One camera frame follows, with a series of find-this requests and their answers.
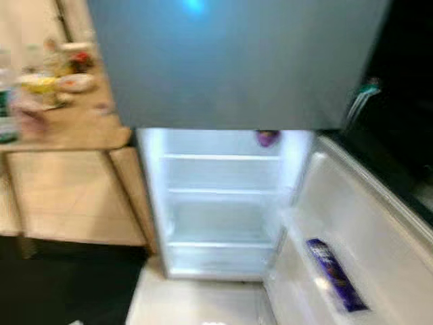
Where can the green snack bag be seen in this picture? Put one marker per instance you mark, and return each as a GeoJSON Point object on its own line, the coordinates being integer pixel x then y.
{"type": "Point", "coordinates": [7, 108]}

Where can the white lidded storage box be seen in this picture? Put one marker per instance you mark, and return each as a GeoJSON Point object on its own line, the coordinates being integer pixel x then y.
{"type": "Point", "coordinates": [76, 47]}

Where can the purple chocolate bar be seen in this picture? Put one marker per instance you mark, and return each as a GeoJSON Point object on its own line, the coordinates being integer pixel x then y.
{"type": "Point", "coordinates": [336, 274]}

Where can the yellow cup noodles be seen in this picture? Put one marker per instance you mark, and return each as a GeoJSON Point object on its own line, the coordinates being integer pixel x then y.
{"type": "Point", "coordinates": [38, 86]}

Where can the purple container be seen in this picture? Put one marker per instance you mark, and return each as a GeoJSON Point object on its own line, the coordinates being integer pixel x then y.
{"type": "Point", "coordinates": [267, 138]}

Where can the white bowl orange food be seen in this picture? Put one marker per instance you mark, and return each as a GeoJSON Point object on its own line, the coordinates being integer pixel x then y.
{"type": "Point", "coordinates": [76, 82]}

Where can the small white bowl pink inside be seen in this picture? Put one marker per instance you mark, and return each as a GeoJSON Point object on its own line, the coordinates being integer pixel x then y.
{"type": "Point", "coordinates": [103, 108]}

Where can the light wooden table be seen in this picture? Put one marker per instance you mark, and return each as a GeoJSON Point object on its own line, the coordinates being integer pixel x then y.
{"type": "Point", "coordinates": [81, 132]}

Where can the silver two-door fridge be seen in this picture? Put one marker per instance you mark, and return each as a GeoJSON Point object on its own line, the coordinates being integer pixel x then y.
{"type": "Point", "coordinates": [230, 61]}

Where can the black floor mat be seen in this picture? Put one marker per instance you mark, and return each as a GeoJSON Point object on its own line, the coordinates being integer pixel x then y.
{"type": "Point", "coordinates": [67, 291]}

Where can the pink clear plastic jar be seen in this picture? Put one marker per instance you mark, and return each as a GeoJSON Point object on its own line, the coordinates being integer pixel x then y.
{"type": "Point", "coordinates": [32, 118]}

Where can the silver fridge door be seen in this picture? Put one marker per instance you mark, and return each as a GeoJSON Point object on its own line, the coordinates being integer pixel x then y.
{"type": "Point", "coordinates": [358, 203]}

